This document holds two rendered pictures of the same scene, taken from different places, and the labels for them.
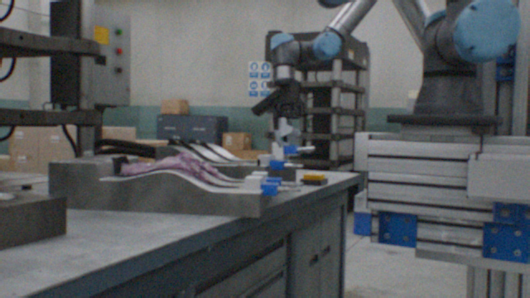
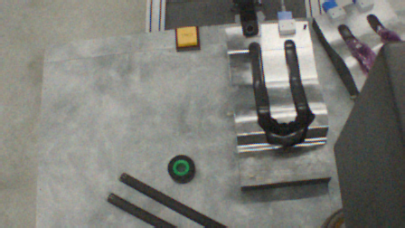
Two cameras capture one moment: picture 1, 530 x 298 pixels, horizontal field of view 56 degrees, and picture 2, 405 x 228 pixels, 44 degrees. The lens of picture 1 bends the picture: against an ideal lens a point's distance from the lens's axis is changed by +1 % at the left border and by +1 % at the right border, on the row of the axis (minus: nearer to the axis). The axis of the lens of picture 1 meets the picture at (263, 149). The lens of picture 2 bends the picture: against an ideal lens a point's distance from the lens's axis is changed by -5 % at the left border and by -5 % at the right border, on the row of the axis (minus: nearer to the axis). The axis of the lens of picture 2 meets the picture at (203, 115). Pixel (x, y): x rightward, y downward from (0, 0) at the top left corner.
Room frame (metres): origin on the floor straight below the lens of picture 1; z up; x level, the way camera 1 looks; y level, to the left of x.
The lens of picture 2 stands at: (2.02, 0.66, 2.28)
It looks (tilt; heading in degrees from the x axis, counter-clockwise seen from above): 67 degrees down; 252
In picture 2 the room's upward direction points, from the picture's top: 11 degrees counter-clockwise
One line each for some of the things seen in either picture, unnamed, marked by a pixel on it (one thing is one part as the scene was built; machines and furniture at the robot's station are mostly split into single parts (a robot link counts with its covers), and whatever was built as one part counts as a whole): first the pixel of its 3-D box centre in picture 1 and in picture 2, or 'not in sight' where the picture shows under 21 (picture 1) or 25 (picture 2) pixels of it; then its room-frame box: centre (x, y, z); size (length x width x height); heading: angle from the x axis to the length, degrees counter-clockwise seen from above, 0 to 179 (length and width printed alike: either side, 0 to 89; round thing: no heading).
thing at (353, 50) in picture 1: (321, 122); not in sight; (6.23, -0.72, 1.03); 1.54 x 0.94 x 2.06; 156
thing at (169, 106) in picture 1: (175, 107); not in sight; (8.93, 1.59, 1.26); 0.42 x 0.33 x 0.29; 66
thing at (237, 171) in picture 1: (211, 165); (277, 99); (1.63, 0.17, 0.87); 0.50 x 0.26 x 0.14; 66
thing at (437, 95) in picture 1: (448, 93); not in sight; (1.16, -0.42, 1.09); 0.15 x 0.15 x 0.10
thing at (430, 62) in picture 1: (451, 42); not in sight; (1.15, -0.42, 1.20); 0.13 x 0.12 x 0.14; 1
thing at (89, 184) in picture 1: (169, 182); (385, 66); (1.26, 0.24, 0.86); 0.50 x 0.26 x 0.11; 83
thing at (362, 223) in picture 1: (389, 223); not in sight; (4.63, -1.20, 0.11); 0.61 x 0.41 x 0.22; 66
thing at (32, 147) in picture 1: (73, 168); not in sight; (5.49, 2.08, 0.47); 1.22 x 0.80 x 0.94; 70
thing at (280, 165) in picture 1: (281, 165); (284, 16); (1.46, -0.06, 0.89); 0.13 x 0.05 x 0.05; 66
